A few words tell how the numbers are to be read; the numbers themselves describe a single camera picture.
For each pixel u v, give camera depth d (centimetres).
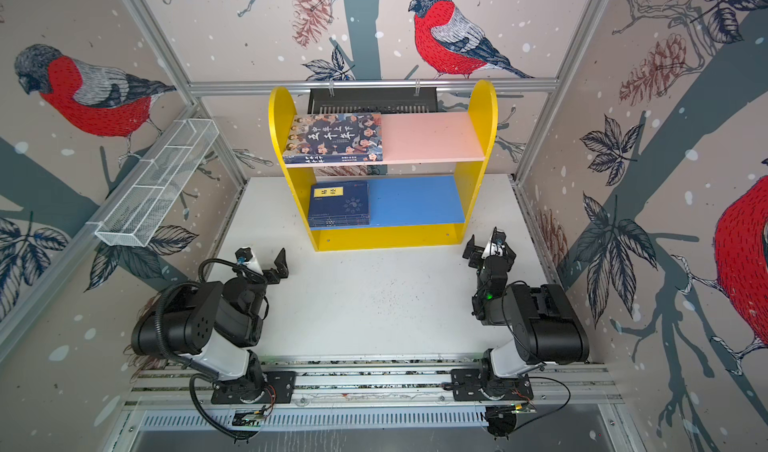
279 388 73
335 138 71
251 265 76
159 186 79
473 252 83
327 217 87
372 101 98
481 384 68
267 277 77
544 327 46
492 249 78
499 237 75
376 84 95
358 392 73
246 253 75
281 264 83
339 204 90
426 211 94
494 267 74
